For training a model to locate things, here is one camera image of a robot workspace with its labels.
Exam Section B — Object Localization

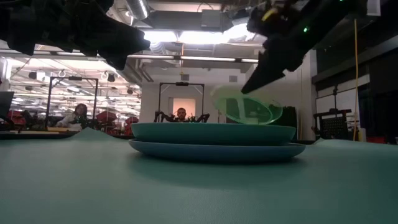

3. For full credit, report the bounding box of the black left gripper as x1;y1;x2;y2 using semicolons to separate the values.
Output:
0;0;152;71

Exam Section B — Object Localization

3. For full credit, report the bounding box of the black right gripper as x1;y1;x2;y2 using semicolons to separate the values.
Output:
241;0;368;95

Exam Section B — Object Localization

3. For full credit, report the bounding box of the translucent green plastic plate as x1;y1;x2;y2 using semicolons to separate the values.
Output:
210;85;284;126

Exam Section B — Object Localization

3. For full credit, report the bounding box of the black cabinet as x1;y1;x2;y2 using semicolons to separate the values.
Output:
269;105;298;141

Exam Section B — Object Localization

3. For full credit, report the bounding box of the long ceiling light strip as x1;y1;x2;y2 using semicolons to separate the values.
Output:
0;49;259;64

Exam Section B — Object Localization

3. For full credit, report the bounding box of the red chair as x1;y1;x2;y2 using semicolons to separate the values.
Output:
124;116;140;136
95;110;119;135

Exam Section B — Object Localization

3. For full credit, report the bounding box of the person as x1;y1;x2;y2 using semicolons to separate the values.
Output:
174;107;191;123
57;103;90;130

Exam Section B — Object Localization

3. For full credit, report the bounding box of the large blue plastic plate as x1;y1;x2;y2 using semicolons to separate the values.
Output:
128;138;307;164

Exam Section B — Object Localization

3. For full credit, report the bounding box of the dark monitor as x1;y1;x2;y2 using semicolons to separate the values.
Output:
0;91;15;121

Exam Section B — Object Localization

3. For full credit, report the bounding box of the silver air duct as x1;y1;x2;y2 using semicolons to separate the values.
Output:
125;0;150;21

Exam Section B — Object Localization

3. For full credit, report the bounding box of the black station frame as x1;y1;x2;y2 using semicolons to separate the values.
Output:
157;82;205;123
45;75;100;129

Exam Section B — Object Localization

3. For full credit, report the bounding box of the black wire rack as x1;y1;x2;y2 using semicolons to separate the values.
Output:
313;108;353;141

